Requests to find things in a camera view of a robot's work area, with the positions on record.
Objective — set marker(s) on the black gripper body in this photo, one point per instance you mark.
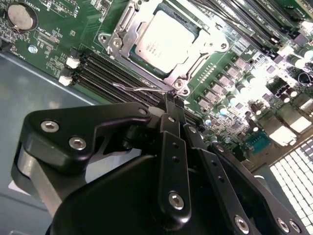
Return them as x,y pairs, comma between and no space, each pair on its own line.
110,200

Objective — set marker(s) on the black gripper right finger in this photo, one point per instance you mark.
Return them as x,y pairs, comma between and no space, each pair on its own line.
230,198

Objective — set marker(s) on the metal socket cover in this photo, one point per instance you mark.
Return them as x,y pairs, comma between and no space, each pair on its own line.
129,40

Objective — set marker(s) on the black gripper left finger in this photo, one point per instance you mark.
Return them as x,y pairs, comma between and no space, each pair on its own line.
73,122

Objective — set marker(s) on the silver CPU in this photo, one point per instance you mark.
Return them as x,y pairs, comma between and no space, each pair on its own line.
166,41

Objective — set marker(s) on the metal locking lever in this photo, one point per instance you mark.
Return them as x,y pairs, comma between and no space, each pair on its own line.
149,89

